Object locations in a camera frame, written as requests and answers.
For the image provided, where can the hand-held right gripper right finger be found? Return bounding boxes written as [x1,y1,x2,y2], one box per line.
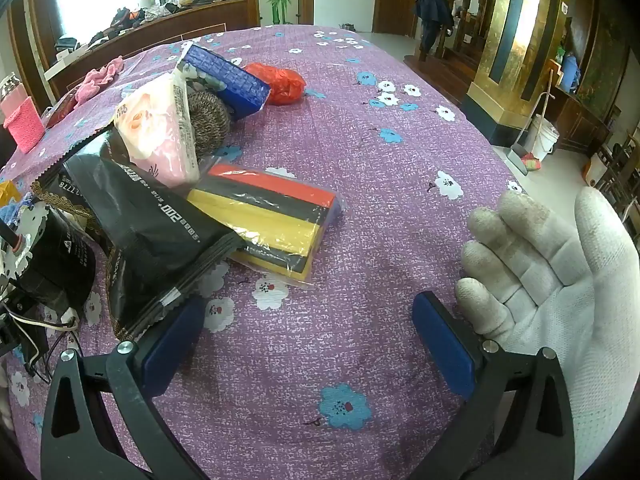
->
[412,291,576,480]

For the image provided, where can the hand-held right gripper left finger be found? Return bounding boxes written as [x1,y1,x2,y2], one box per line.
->
[41,296,207,480]

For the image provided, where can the black packet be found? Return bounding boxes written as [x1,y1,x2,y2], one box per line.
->
[31,127,247,341]

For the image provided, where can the red yellow black sponge pack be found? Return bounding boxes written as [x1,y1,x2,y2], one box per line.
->
[186,162,343,286]

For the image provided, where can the pink tissue pack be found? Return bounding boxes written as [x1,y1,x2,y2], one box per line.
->
[112,72,202,188]

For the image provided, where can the blue packet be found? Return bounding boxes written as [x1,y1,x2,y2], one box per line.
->
[176,42,272,122]

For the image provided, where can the person's right hand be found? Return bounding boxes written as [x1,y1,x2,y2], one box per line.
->
[456,186,640,480]

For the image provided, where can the white black-flower pack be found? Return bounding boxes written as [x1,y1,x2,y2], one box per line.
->
[0,201,48,281]

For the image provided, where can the pink knit-sleeved bottle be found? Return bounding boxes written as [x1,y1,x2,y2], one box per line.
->
[0,74,47,155]

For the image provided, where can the red packet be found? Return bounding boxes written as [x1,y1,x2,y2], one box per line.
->
[42,85,81,128]

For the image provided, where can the purple floral tablecloth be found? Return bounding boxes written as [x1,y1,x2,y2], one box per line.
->
[0,24,531,480]

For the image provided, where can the pink cloth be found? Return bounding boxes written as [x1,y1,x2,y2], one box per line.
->
[75,56,125,103]

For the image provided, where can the brown scrubber ball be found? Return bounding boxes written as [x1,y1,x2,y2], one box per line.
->
[186,89,232,161]

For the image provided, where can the white bucket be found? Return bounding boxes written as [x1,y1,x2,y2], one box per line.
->
[530,114,560,162]

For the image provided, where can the group of wooden chairs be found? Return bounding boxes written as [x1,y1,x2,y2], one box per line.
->
[595,135,640,241]

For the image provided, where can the wooden cabinet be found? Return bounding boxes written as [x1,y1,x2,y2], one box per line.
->
[545,60,613,153]

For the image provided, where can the pile of clothes and bags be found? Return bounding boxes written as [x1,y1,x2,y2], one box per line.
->
[52,0,248,61]

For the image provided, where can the wooden counter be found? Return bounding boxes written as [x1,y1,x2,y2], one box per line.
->
[42,0,251,96]

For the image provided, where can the blue and red round object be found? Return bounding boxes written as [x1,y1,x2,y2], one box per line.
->
[244,62,307,107]

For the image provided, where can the gold pillar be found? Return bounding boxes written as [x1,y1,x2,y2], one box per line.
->
[460,0,596,148]

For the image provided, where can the wooden staircase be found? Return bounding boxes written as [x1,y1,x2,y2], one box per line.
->
[404,0,498,106]

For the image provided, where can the person in dark clothes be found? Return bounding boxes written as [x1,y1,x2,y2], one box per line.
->
[414,0,455,61]

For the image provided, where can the long-handled dustpan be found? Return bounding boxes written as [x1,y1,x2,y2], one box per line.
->
[505,69,557,176]

